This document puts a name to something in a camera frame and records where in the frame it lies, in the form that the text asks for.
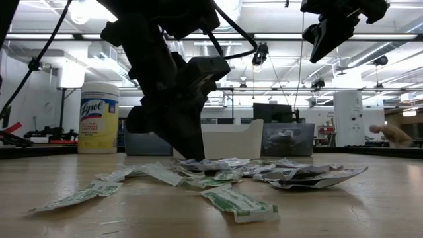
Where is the red tray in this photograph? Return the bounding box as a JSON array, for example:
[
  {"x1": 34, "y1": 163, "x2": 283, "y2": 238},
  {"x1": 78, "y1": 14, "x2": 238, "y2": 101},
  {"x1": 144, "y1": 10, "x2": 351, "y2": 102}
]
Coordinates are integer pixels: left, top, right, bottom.
[{"x1": 49, "y1": 139, "x2": 79, "y2": 146}]

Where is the black metal stand frame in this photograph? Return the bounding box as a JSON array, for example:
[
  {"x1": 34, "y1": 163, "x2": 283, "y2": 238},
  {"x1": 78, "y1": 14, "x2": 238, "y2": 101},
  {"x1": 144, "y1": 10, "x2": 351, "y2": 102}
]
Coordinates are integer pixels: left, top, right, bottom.
[{"x1": 211, "y1": 87, "x2": 235, "y2": 121}]

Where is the yellow Lysol wipes canister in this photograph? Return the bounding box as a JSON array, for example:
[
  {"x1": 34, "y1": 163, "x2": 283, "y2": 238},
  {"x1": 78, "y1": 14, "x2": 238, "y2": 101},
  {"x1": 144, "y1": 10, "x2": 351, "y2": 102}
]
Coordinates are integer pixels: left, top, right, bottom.
[{"x1": 77, "y1": 81, "x2": 120, "y2": 155}]

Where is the thin hanging black cable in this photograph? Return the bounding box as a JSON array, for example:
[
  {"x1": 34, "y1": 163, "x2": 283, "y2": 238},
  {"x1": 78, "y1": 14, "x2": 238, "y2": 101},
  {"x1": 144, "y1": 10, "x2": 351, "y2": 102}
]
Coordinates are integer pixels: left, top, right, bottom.
[{"x1": 293, "y1": 13, "x2": 305, "y2": 110}]

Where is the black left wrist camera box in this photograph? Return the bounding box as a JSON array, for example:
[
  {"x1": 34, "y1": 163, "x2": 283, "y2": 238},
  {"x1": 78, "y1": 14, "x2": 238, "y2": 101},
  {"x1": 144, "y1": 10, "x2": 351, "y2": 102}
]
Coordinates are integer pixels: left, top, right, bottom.
[{"x1": 180, "y1": 56, "x2": 231, "y2": 83}]

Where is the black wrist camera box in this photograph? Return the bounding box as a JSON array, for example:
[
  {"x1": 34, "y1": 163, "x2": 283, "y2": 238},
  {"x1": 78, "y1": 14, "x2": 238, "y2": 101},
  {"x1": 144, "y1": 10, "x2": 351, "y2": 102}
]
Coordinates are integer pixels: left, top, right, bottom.
[
  {"x1": 362, "y1": 0, "x2": 390, "y2": 24},
  {"x1": 180, "y1": 56, "x2": 231, "y2": 83}
]

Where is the white box fixture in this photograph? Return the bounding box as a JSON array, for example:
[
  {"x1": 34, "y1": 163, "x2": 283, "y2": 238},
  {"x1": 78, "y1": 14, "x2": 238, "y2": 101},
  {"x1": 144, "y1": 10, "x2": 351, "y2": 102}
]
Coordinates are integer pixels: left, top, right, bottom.
[{"x1": 56, "y1": 64, "x2": 85, "y2": 89}]

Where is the white pillar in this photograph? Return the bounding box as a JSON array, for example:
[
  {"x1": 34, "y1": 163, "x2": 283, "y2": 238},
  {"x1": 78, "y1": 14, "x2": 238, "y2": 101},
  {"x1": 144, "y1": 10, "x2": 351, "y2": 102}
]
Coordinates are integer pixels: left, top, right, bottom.
[{"x1": 332, "y1": 89, "x2": 366, "y2": 148}]

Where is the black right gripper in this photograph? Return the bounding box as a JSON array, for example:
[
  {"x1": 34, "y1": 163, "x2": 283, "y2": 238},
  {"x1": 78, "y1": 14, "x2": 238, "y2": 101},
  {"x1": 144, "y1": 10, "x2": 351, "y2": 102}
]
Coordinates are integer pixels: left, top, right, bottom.
[{"x1": 300, "y1": 0, "x2": 363, "y2": 64}]

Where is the black vertical pole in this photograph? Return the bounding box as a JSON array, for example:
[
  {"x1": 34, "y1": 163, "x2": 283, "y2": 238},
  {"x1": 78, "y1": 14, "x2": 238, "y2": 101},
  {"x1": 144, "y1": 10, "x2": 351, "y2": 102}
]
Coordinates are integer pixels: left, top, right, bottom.
[{"x1": 59, "y1": 87, "x2": 67, "y2": 133}]

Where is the person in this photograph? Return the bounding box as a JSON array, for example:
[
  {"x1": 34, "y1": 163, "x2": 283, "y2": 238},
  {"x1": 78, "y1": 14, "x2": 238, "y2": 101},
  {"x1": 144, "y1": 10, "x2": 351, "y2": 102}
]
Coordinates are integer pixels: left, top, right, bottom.
[{"x1": 368, "y1": 124, "x2": 414, "y2": 149}]

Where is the white plastic bin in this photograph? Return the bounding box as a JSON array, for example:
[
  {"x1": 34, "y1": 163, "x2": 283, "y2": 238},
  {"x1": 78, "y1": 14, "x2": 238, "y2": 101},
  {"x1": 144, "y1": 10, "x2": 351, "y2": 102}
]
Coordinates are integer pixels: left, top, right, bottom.
[{"x1": 201, "y1": 118, "x2": 264, "y2": 160}]

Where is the translucent grey plastic bin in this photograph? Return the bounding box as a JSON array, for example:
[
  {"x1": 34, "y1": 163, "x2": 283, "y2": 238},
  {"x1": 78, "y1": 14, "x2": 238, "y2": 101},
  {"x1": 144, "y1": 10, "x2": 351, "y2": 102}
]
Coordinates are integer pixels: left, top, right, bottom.
[
  {"x1": 124, "y1": 124, "x2": 173, "y2": 157},
  {"x1": 260, "y1": 123, "x2": 315, "y2": 157}
]

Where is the black ceiling-mounted device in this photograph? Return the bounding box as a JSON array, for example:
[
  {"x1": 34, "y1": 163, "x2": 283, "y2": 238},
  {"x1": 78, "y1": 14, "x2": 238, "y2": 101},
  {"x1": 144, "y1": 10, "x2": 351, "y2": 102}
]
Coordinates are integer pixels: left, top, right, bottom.
[
  {"x1": 250, "y1": 42, "x2": 270, "y2": 67},
  {"x1": 27, "y1": 56, "x2": 43, "y2": 72},
  {"x1": 310, "y1": 78, "x2": 327, "y2": 91},
  {"x1": 372, "y1": 54, "x2": 389, "y2": 67}
]

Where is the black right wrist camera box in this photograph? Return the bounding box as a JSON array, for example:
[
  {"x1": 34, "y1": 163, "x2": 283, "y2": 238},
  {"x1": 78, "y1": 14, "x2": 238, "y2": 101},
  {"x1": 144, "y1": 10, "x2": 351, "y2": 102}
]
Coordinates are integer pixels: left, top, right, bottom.
[{"x1": 362, "y1": 0, "x2": 390, "y2": 24}]

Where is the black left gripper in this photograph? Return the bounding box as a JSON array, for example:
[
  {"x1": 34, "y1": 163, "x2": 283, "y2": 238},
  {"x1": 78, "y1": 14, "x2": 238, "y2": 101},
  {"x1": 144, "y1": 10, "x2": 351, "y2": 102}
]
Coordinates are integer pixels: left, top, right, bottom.
[{"x1": 119, "y1": 15, "x2": 219, "y2": 162}]

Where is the red shelf cart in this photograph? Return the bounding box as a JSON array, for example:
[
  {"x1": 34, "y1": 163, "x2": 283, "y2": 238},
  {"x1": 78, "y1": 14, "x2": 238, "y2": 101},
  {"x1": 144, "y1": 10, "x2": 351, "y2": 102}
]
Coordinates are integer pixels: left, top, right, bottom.
[{"x1": 316, "y1": 122, "x2": 336, "y2": 147}]

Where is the black computer monitor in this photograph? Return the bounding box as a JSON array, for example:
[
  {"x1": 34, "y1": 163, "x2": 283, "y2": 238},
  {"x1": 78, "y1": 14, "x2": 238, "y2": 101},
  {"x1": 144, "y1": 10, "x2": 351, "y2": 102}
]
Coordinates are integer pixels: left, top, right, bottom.
[{"x1": 252, "y1": 102, "x2": 301, "y2": 125}]

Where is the black metal table frame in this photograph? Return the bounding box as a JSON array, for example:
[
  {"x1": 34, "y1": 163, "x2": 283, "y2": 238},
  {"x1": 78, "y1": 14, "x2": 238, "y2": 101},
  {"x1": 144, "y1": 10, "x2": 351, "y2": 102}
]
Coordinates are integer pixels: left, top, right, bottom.
[{"x1": 0, "y1": 144, "x2": 423, "y2": 161}]

